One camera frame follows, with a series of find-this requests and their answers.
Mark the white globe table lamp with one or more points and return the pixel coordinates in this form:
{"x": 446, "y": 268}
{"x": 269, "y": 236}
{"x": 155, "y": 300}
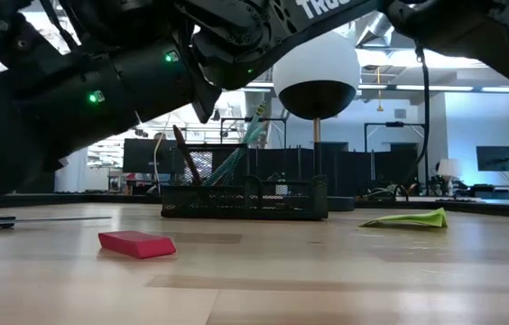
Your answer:
{"x": 317, "y": 63}

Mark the black partition panels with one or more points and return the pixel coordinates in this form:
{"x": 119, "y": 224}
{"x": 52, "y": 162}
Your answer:
{"x": 363, "y": 171}

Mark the red eraser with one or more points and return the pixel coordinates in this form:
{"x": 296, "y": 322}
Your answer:
{"x": 137, "y": 244}

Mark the black display panel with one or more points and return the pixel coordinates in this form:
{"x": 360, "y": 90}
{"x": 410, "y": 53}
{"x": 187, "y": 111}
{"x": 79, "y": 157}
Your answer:
{"x": 146, "y": 155}

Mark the black overhead camera rig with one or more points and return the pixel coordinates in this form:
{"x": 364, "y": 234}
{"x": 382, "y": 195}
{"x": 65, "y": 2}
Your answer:
{"x": 394, "y": 124}

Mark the silver ventilation duct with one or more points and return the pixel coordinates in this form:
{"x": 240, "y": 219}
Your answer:
{"x": 378, "y": 29}

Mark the brown pencil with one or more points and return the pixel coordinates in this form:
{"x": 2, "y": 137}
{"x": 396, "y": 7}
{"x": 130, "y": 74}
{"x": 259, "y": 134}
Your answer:
{"x": 183, "y": 146}

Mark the green sticky note pad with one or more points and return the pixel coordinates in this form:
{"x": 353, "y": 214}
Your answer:
{"x": 417, "y": 220}

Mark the dark office desk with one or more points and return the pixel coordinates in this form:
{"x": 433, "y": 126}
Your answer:
{"x": 493, "y": 192}

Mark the black aluminium table frame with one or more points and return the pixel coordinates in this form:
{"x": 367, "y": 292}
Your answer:
{"x": 484, "y": 209}

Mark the black mesh desk organizer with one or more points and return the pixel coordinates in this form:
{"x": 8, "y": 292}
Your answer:
{"x": 236, "y": 203}

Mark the teal pencil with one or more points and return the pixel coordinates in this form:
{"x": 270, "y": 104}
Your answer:
{"x": 252, "y": 122}
{"x": 231, "y": 164}

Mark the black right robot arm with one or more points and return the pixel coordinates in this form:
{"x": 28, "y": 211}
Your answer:
{"x": 281, "y": 31}

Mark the black wall monitor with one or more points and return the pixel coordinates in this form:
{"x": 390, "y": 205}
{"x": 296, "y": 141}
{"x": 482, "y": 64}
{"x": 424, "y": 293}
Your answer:
{"x": 499, "y": 158}

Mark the white shade desk lamp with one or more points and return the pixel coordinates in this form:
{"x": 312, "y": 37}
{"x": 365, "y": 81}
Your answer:
{"x": 449, "y": 168}

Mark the ceiling light strip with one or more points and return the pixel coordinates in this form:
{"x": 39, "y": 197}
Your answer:
{"x": 435, "y": 88}

